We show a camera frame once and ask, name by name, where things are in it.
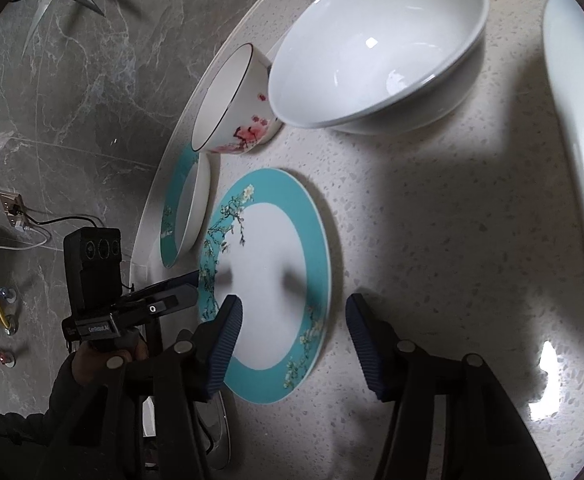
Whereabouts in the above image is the large white platter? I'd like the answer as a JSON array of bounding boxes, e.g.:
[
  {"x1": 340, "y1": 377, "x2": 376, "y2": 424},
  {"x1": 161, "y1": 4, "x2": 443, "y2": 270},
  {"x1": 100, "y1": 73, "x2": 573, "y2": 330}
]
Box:
[{"x1": 542, "y1": 0, "x2": 584, "y2": 443}]

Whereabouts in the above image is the small white dish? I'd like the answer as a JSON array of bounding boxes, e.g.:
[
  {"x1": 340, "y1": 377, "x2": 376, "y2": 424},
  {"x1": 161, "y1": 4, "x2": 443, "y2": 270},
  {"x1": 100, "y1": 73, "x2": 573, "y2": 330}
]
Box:
[{"x1": 174, "y1": 160, "x2": 211, "y2": 253}]

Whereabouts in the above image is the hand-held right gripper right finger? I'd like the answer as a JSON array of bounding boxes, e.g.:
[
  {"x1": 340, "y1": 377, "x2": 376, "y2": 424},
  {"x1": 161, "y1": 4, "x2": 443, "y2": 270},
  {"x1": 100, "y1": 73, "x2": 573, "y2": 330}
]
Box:
[{"x1": 346, "y1": 292, "x2": 557, "y2": 480}]

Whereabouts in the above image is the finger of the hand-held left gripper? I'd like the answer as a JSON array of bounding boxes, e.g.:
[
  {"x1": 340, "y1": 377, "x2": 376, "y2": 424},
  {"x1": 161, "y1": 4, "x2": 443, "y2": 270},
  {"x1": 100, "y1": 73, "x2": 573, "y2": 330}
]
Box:
[
  {"x1": 133, "y1": 270, "x2": 200, "y2": 297},
  {"x1": 119, "y1": 284, "x2": 197, "y2": 318}
]

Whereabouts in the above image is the pink floral white bowl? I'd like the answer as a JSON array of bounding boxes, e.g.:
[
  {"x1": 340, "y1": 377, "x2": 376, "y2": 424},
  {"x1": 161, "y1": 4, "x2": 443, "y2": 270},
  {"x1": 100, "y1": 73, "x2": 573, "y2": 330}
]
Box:
[{"x1": 191, "y1": 44, "x2": 283, "y2": 156}]

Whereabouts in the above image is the large white bowl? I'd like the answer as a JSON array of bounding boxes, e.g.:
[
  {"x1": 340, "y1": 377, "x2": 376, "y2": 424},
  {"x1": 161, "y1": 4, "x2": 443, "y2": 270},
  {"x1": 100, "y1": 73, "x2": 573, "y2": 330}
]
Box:
[{"x1": 268, "y1": 0, "x2": 490, "y2": 136}]

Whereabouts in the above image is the black cable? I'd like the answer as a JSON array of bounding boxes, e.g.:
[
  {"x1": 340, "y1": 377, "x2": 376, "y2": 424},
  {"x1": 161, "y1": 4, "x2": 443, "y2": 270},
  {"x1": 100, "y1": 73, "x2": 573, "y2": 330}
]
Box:
[{"x1": 22, "y1": 214, "x2": 104, "y2": 235}]

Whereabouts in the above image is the white cable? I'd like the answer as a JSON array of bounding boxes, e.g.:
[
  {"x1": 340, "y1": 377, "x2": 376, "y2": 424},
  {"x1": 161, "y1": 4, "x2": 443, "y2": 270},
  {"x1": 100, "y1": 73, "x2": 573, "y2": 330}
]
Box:
[{"x1": 0, "y1": 227, "x2": 53, "y2": 272}]

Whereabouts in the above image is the person's left hand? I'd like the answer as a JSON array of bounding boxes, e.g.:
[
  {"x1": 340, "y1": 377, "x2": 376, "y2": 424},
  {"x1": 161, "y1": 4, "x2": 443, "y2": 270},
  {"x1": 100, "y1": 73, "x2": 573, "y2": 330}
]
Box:
[{"x1": 71, "y1": 332, "x2": 149, "y2": 387}]

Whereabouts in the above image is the wall socket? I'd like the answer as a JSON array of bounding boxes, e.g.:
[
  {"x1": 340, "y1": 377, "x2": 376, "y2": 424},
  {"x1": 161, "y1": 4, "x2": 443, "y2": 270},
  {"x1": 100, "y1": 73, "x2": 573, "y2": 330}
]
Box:
[{"x1": 0, "y1": 189, "x2": 28, "y2": 232}]

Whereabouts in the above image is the person's left forearm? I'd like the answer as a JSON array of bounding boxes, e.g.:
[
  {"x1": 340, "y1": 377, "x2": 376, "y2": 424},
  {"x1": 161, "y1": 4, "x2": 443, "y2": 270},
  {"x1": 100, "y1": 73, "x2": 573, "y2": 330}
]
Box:
[{"x1": 0, "y1": 357, "x2": 120, "y2": 480}]

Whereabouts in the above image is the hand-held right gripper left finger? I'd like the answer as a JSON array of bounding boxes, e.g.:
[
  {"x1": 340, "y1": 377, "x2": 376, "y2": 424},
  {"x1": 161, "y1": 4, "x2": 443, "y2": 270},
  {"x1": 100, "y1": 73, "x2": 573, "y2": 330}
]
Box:
[{"x1": 37, "y1": 294, "x2": 245, "y2": 480}]

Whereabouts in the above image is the teal rim floral plate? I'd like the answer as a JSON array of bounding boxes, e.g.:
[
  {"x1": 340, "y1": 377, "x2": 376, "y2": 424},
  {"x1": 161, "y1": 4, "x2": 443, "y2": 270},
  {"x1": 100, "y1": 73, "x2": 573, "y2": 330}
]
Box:
[
  {"x1": 198, "y1": 168, "x2": 331, "y2": 404},
  {"x1": 160, "y1": 144, "x2": 213, "y2": 268}
]

